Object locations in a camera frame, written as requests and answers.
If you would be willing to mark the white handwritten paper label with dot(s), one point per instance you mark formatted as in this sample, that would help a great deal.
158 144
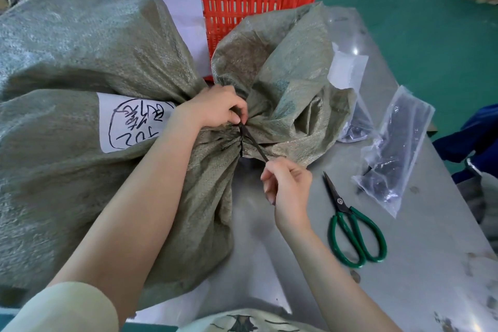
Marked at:
105 125

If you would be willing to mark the dark blue cloth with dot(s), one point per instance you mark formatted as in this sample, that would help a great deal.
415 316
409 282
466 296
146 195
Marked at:
470 133

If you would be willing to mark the person's right hand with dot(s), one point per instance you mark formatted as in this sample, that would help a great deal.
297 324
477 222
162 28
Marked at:
292 191

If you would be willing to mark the person's right forearm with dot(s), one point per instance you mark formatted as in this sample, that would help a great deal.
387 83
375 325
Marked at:
334 285

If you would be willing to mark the person's cream shirt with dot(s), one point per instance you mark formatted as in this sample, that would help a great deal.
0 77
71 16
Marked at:
58 312

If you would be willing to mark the person's left forearm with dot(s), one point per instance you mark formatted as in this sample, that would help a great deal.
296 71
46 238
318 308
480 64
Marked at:
128 219

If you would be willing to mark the grey-green woven sack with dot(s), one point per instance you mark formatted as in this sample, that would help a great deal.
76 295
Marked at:
78 195

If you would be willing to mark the clear bag of black ties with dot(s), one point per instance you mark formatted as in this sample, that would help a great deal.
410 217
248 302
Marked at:
397 149

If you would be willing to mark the large white paper sign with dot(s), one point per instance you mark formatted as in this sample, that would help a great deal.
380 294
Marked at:
179 5

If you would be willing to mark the grey sack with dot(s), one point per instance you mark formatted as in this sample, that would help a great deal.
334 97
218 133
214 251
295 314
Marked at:
486 207

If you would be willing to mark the clear and white plastic bag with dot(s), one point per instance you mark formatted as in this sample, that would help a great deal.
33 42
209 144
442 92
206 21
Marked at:
346 67

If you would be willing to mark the person's left hand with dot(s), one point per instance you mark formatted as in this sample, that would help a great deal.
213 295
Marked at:
214 106

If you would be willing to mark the black cable tie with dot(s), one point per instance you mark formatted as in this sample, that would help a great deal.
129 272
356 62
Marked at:
255 144

